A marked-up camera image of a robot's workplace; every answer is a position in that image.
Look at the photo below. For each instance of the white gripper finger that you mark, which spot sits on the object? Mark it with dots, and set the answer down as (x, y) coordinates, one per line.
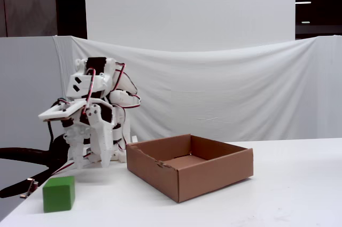
(78, 147)
(102, 141)

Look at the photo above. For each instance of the green cube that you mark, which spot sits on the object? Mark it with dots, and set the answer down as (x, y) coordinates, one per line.
(58, 196)

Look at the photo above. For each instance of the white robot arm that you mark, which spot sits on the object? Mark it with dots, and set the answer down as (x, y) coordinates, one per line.
(125, 85)

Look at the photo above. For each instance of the brown cardboard box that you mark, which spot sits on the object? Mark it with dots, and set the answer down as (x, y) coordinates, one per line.
(203, 181)

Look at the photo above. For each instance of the black table clamp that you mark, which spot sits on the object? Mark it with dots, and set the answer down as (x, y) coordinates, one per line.
(26, 153)

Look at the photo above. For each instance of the small metal edge clamp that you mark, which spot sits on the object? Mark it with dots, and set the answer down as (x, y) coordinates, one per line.
(30, 187)

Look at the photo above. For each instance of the grey partition panel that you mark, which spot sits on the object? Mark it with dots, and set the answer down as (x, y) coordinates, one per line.
(26, 90)

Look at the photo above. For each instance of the white draped cloth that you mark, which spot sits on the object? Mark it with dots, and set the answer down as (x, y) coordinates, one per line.
(227, 90)

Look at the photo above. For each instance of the white backdrop board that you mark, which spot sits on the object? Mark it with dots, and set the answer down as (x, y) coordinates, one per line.
(187, 5)

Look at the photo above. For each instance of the brown cabinet door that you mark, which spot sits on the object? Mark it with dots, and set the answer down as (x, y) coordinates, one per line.
(26, 5)

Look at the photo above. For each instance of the long ceiling light strip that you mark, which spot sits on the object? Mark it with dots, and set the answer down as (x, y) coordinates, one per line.
(303, 3)

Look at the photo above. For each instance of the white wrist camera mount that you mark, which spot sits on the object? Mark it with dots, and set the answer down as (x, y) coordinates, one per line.
(53, 113)

